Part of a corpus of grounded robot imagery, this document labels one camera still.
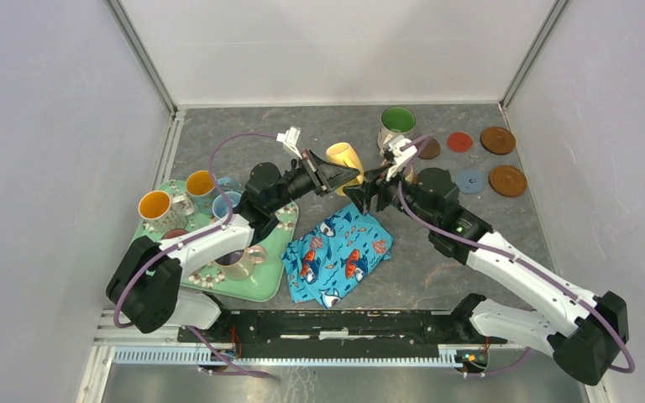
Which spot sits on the green inside floral mug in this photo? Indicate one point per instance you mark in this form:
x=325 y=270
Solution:
x=395 y=121

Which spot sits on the red round coaster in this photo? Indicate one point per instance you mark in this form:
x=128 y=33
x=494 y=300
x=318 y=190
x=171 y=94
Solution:
x=459 y=142

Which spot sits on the yellow mug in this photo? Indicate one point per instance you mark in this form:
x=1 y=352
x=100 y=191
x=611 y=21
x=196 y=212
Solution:
x=344 y=154

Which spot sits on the dark brown round coaster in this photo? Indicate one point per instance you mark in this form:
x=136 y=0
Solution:
x=430 y=149

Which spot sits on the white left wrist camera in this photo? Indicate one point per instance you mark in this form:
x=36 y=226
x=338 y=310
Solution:
x=289 y=140

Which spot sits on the blue shark print cloth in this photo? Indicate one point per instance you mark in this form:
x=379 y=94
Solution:
x=337 y=255

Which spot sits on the blue round coaster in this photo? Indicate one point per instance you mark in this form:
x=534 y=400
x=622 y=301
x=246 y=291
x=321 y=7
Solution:
x=469 y=181

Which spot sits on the floral cup orange inside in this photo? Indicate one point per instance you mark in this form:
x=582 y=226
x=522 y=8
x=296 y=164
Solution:
x=163 y=212

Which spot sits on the light blue mug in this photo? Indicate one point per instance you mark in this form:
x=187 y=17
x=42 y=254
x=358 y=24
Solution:
x=222 y=205

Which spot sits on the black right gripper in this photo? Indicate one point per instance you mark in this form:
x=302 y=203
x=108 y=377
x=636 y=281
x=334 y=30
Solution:
x=363 y=193

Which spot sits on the small cup orange inside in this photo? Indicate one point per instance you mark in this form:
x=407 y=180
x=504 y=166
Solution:
x=200 y=187

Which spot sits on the brown wooden coaster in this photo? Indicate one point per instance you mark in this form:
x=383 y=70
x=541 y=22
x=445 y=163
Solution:
x=498 y=140
x=508 y=181

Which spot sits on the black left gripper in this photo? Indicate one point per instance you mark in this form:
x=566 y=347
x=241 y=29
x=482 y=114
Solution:
x=325 y=176

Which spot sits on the pink mug maroon inside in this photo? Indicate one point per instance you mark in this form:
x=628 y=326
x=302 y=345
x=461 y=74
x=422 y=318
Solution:
x=174 y=233

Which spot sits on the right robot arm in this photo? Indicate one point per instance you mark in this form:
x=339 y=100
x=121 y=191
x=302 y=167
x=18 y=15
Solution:
x=585 y=334

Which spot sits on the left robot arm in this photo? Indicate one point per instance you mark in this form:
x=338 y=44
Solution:
x=145 y=287

